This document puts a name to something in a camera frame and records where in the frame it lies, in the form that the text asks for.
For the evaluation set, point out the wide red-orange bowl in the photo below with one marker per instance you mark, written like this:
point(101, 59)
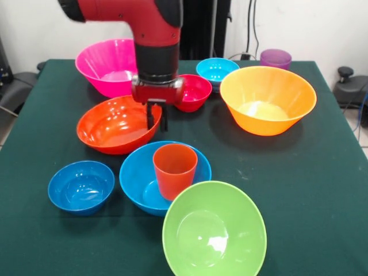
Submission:
point(115, 126)

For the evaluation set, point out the purple translucent cup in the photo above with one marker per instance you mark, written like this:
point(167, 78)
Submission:
point(276, 59)

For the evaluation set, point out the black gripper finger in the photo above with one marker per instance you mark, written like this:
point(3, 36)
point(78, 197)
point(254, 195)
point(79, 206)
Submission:
point(151, 118)
point(164, 119)

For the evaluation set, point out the small light blue bowl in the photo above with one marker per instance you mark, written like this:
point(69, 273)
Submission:
point(217, 69)

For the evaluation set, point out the large pink bowl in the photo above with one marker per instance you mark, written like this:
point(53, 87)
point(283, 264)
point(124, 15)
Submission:
point(106, 63)

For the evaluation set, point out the black chair base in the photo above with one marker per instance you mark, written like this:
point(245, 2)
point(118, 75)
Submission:
point(350, 89)
point(17, 86)

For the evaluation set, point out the medium light blue bowl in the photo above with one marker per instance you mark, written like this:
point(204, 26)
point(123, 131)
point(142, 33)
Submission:
point(135, 178)

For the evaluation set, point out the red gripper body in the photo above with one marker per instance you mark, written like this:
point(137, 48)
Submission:
point(158, 92)

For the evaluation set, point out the small crimson bowl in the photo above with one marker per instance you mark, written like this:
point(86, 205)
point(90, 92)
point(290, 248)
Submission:
point(195, 92)

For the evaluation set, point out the large orange bowl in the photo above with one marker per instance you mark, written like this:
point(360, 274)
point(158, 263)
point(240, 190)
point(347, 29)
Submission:
point(267, 92)

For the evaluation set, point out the red-orange plastic cup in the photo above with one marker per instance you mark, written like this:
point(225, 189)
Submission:
point(172, 172)

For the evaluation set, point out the small dark blue bowl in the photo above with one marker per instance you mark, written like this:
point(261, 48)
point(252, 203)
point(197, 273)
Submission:
point(80, 187)

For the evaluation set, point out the green bowl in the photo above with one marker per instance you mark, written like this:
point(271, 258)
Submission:
point(212, 230)

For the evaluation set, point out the dark green table cloth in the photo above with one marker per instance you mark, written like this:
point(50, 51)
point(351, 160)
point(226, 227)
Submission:
point(43, 244)

